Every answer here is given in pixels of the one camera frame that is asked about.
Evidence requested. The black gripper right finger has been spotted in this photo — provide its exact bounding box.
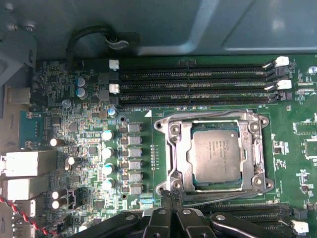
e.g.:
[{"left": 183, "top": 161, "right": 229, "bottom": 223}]
[{"left": 173, "top": 192, "right": 296, "bottom": 238}]

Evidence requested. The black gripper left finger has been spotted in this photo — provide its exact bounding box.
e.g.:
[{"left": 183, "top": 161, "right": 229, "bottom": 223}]
[{"left": 99, "top": 190, "right": 174, "bottom": 238}]

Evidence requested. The wire locking lever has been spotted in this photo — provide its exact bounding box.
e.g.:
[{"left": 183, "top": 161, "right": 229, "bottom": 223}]
[
  {"left": 155, "top": 109, "right": 263, "bottom": 126},
  {"left": 158, "top": 187, "right": 273, "bottom": 203}
]

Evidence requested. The silver CPU plate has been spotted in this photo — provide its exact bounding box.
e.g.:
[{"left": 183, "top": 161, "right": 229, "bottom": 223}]
[{"left": 190, "top": 128, "right": 243, "bottom": 185}]

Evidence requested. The metal socket cover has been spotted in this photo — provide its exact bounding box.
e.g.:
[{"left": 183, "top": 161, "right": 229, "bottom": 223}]
[{"left": 170, "top": 119, "right": 264, "bottom": 194}]

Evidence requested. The black cylindrical capacitor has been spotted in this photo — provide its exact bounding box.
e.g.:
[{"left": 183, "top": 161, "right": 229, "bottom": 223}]
[
  {"left": 64, "top": 156, "right": 82, "bottom": 171},
  {"left": 49, "top": 137, "right": 65, "bottom": 147},
  {"left": 51, "top": 190, "right": 67, "bottom": 200},
  {"left": 51, "top": 200, "right": 67, "bottom": 210}
]

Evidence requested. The green motherboard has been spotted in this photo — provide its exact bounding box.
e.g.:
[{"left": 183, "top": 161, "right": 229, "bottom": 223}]
[{"left": 29, "top": 53, "right": 317, "bottom": 238}]

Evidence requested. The silver port block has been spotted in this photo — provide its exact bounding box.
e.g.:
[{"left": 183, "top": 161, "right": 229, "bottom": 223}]
[
  {"left": 0, "top": 177, "right": 48, "bottom": 201},
  {"left": 0, "top": 150, "right": 58, "bottom": 177},
  {"left": 6, "top": 87, "right": 31, "bottom": 104}
]

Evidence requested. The red black twisted wire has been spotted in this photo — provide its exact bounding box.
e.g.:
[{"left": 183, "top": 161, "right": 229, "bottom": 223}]
[{"left": 0, "top": 197, "right": 58, "bottom": 236}]

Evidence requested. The black cable loop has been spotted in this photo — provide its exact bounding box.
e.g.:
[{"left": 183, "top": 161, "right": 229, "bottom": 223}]
[{"left": 65, "top": 24, "right": 111, "bottom": 70}]

